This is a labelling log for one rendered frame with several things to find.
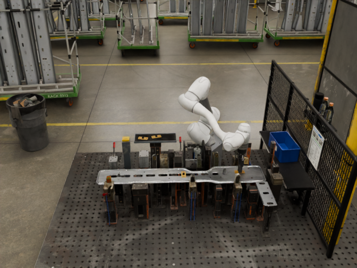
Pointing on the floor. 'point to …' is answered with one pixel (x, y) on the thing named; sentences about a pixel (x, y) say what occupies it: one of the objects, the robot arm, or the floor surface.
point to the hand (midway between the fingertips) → (239, 168)
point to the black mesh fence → (306, 153)
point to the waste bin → (29, 120)
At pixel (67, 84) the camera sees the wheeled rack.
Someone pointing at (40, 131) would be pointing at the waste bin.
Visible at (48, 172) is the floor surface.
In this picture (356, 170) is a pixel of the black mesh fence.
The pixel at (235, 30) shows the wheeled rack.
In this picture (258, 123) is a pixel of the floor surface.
